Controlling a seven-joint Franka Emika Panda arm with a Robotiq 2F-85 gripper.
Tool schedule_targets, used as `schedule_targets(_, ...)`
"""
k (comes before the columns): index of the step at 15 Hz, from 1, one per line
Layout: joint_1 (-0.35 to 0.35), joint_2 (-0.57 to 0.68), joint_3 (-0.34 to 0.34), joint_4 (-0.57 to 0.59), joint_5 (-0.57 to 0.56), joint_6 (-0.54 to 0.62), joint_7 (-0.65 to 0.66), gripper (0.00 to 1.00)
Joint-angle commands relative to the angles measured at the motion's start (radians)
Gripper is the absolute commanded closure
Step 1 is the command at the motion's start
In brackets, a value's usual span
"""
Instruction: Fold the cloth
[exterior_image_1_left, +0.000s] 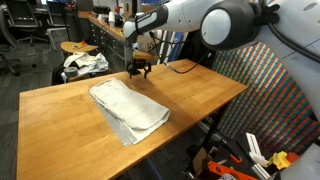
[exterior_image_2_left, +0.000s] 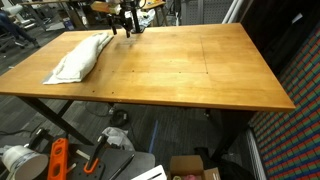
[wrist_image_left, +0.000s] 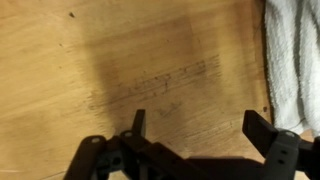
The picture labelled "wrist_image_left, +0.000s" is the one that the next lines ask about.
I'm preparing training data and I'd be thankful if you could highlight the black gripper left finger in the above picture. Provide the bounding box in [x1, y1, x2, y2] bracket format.
[63, 109, 214, 180]

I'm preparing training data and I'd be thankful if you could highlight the white terry cloth towel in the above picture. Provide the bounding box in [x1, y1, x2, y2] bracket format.
[264, 0, 320, 137]

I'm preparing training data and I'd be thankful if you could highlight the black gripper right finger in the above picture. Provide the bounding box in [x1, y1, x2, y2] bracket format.
[242, 110, 320, 180]

